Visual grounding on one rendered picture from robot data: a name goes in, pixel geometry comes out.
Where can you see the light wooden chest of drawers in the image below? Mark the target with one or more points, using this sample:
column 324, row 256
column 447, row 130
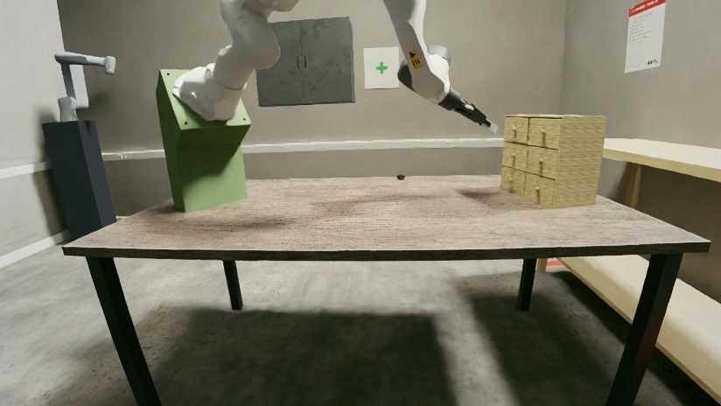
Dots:
column 579, row 160

